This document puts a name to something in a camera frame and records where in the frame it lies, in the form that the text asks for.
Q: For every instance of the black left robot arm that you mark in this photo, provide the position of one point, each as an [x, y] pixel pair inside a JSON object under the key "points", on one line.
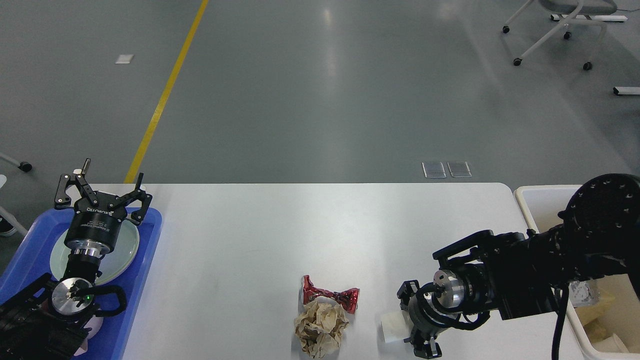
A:
{"points": [[47, 319]]}

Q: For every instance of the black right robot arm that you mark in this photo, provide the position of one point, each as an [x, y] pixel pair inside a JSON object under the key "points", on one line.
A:
{"points": [[529, 274]]}

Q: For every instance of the left floor socket plate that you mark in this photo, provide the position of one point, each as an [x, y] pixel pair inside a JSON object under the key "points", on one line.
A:
{"points": [[434, 170]]}

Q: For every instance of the brown paper bag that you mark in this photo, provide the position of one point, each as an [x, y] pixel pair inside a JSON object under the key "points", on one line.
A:
{"points": [[590, 317]]}

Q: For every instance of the floor socket plate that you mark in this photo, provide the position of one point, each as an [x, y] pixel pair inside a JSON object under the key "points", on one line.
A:
{"points": [[459, 169], [434, 170]]}

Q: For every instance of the pink mug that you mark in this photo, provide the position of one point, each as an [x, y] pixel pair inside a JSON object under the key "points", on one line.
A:
{"points": [[93, 326]]}

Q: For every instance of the right floor socket plate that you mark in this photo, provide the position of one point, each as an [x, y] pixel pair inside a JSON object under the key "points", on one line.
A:
{"points": [[459, 169]]}

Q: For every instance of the chair leg with caster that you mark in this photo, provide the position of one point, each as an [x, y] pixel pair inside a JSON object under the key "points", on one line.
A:
{"points": [[24, 166]]}

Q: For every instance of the brown paper ball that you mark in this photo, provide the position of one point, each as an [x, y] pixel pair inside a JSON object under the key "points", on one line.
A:
{"points": [[320, 328]]}

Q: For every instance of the white plastic bin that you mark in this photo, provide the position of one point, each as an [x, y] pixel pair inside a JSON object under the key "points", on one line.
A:
{"points": [[539, 206]]}

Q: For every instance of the white office chair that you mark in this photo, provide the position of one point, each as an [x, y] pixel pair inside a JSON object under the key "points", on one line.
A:
{"points": [[572, 8]]}

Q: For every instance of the white furniture foot right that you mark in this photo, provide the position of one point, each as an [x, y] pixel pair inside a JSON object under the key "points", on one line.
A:
{"points": [[626, 90]]}

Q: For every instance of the white floor marker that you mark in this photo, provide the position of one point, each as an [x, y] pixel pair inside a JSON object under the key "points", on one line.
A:
{"points": [[124, 59]]}

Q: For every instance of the aluminium foil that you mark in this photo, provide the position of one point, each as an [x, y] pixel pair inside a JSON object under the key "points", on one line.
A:
{"points": [[584, 293]]}

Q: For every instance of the white paper cup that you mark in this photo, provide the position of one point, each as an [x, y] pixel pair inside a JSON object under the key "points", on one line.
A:
{"points": [[396, 326], [612, 344]]}

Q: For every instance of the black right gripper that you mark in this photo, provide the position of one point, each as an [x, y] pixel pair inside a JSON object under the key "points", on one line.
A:
{"points": [[425, 331]]}

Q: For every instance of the red foil candy wrapper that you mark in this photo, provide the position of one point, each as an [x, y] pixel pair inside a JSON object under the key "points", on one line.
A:
{"points": [[347, 299]]}

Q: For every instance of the blue plastic tray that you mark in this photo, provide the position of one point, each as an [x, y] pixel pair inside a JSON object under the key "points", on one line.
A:
{"points": [[32, 259]]}

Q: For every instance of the white table leg base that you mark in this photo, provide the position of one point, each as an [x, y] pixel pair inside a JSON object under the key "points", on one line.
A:
{"points": [[614, 18]]}

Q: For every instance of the mint green plate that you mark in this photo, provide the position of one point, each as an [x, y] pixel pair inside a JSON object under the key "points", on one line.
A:
{"points": [[59, 254]]}

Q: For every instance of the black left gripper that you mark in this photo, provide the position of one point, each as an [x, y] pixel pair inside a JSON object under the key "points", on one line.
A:
{"points": [[97, 227]]}

